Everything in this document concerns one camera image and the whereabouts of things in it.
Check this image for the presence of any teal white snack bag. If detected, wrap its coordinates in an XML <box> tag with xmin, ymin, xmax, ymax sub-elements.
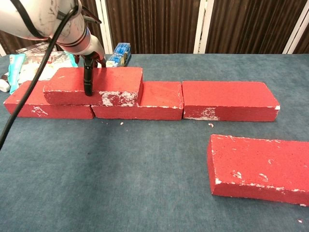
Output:
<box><xmin>8</xmin><ymin>47</ymin><xmax>79</xmax><ymax>95</ymax></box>

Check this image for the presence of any small white bottle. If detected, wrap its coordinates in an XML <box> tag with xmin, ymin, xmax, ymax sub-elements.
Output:
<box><xmin>0</xmin><ymin>78</ymin><xmax>11</xmax><ymax>92</ymax></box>

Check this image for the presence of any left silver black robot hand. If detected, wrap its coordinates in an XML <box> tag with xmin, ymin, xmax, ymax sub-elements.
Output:
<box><xmin>74</xmin><ymin>31</ymin><xmax>107</xmax><ymax>97</ymax></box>

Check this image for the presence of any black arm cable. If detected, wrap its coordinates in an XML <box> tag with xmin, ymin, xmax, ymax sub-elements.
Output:
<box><xmin>0</xmin><ymin>0</ymin><xmax>82</xmax><ymax>150</ymax></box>

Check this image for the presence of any black red snack box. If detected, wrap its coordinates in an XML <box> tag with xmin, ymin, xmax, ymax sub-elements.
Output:
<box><xmin>15</xmin><ymin>43</ymin><xmax>57</xmax><ymax>55</ymax></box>

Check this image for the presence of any blue snack box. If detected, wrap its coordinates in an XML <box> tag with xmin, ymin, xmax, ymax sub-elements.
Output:
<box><xmin>105</xmin><ymin>43</ymin><xmax>132</xmax><ymax>69</ymax></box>

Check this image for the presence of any brown corrugated partition panel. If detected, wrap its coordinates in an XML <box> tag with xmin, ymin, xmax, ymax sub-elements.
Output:
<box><xmin>106</xmin><ymin>0</ymin><xmax>201</xmax><ymax>55</ymax></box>
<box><xmin>293</xmin><ymin>30</ymin><xmax>309</xmax><ymax>54</ymax></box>
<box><xmin>205</xmin><ymin>0</ymin><xmax>305</xmax><ymax>54</ymax></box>
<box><xmin>0</xmin><ymin>0</ymin><xmax>105</xmax><ymax>55</ymax></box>

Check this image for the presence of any blue felt table cover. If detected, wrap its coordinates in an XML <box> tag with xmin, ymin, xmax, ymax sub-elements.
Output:
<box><xmin>0</xmin><ymin>53</ymin><xmax>309</xmax><ymax>232</ymax></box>

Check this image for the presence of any red brick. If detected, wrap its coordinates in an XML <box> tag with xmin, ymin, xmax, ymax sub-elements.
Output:
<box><xmin>3</xmin><ymin>80</ymin><xmax>95</xmax><ymax>120</ymax></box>
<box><xmin>43</xmin><ymin>67</ymin><xmax>143</xmax><ymax>107</ymax></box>
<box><xmin>207</xmin><ymin>134</ymin><xmax>309</xmax><ymax>206</ymax></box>
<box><xmin>182</xmin><ymin>81</ymin><xmax>281</xmax><ymax>122</ymax></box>
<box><xmin>91</xmin><ymin>81</ymin><xmax>183</xmax><ymax>121</ymax></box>

